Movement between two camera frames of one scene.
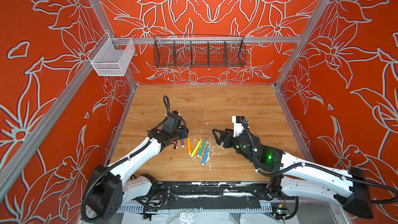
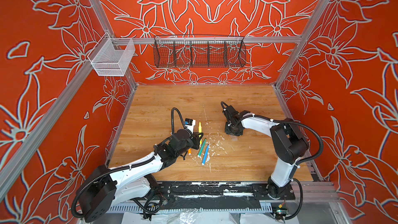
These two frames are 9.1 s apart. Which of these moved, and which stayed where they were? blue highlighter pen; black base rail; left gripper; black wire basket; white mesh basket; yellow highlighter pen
Moved: left gripper; yellow highlighter pen
Stayed: blue highlighter pen; black base rail; white mesh basket; black wire basket
